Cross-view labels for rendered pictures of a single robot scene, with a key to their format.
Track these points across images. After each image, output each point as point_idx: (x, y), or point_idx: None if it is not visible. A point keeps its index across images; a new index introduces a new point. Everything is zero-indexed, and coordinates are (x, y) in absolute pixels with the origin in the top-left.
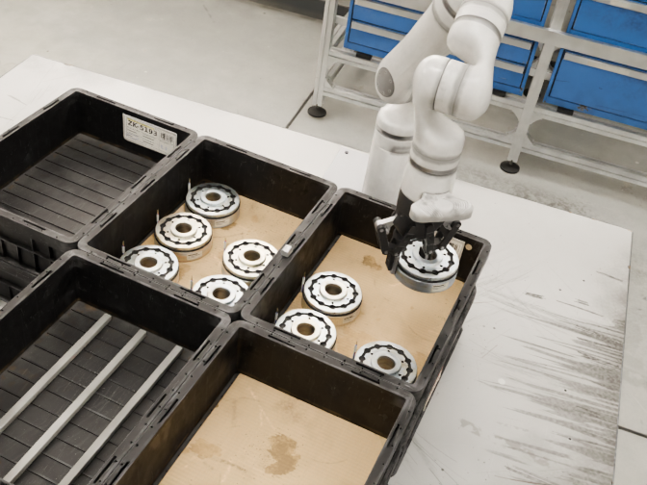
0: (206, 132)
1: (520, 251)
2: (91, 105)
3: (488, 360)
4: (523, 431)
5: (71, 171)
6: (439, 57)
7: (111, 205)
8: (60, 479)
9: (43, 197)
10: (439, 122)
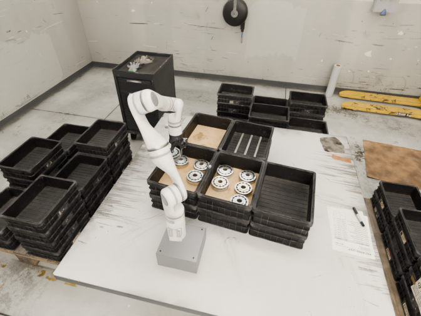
0: (267, 301)
1: (116, 248)
2: None
3: (145, 199)
4: (141, 182)
5: (293, 213)
6: (177, 99)
7: (263, 173)
8: (242, 140)
9: (293, 200)
10: (175, 113)
